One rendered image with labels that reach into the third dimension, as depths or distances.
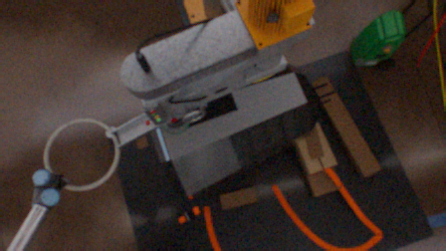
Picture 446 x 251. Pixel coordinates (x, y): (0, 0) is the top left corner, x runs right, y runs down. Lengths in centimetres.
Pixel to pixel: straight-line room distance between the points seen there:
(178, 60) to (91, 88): 212
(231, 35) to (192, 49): 20
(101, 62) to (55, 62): 46
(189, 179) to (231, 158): 33
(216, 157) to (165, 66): 102
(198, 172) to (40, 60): 218
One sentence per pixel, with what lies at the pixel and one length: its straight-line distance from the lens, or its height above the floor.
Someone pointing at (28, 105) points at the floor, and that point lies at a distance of 408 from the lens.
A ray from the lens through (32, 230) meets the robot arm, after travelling 224.
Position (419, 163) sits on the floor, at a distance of 378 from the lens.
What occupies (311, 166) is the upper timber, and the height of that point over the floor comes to 24.
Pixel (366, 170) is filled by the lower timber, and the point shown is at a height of 12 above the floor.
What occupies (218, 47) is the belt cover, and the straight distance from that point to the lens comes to 186.
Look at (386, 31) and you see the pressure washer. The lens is 345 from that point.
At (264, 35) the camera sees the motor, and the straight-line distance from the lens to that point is 186.
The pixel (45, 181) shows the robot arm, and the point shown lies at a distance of 239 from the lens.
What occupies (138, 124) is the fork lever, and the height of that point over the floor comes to 97.
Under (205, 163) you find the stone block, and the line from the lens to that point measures 267.
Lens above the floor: 338
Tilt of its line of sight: 75 degrees down
